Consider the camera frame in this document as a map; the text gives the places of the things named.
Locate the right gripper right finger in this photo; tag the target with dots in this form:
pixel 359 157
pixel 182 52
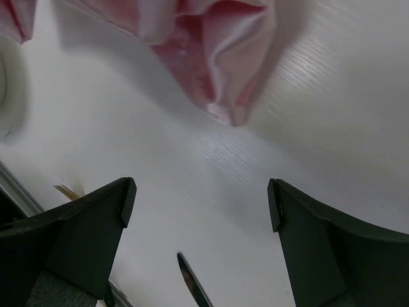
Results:
pixel 334 259

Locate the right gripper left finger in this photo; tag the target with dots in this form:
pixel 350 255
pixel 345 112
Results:
pixel 64 256

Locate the gold fork black handle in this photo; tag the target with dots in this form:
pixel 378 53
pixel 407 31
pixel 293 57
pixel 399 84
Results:
pixel 70 194

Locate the silver table knife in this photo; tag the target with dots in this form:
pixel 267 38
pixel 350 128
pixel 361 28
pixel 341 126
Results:
pixel 192 282

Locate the white ceramic bowl plate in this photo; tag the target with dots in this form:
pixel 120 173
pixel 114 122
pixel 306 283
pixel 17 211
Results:
pixel 3 80

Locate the pink satin placemat cloth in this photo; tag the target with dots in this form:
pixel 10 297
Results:
pixel 215 50

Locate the aluminium front rail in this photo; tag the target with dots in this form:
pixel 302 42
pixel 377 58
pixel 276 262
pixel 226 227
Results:
pixel 18 194

